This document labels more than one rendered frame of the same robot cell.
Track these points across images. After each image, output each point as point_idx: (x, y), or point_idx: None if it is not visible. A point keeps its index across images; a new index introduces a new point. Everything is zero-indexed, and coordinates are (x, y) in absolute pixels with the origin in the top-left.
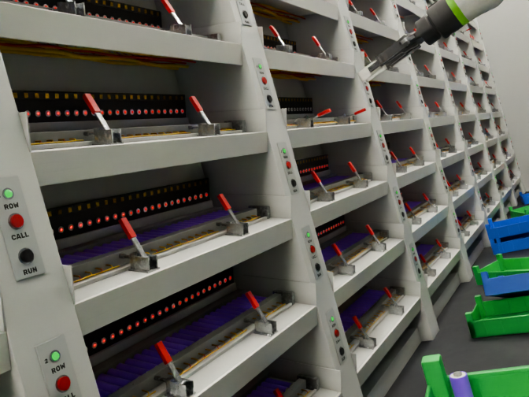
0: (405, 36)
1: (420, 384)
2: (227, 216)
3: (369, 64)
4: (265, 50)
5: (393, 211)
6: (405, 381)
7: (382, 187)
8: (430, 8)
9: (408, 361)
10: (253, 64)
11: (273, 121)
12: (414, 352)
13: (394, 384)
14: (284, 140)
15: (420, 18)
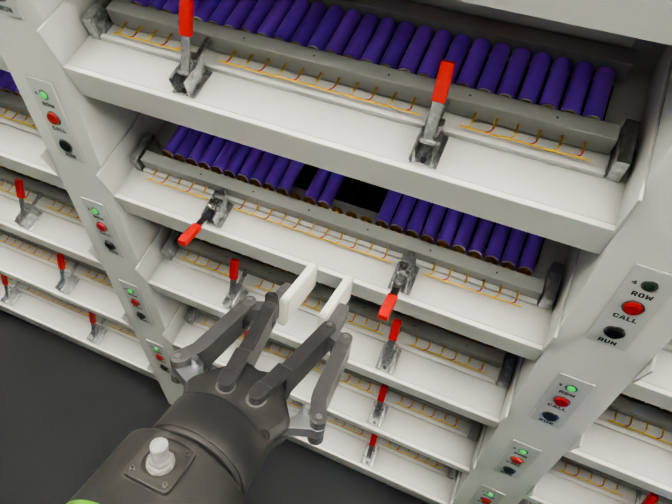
0: (170, 361)
1: (290, 481)
2: (65, 196)
3: (293, 284)
4: (70, 71)
5: (484, 446)
6: (308, 465)
7: (457, 408)
8: (133, 440)
9: (370, 477)
10: (28, 86)
11: (77, 173)
12: (401, 491)
13: (309, 451)
14: (102, 202)
15: (180, 410)
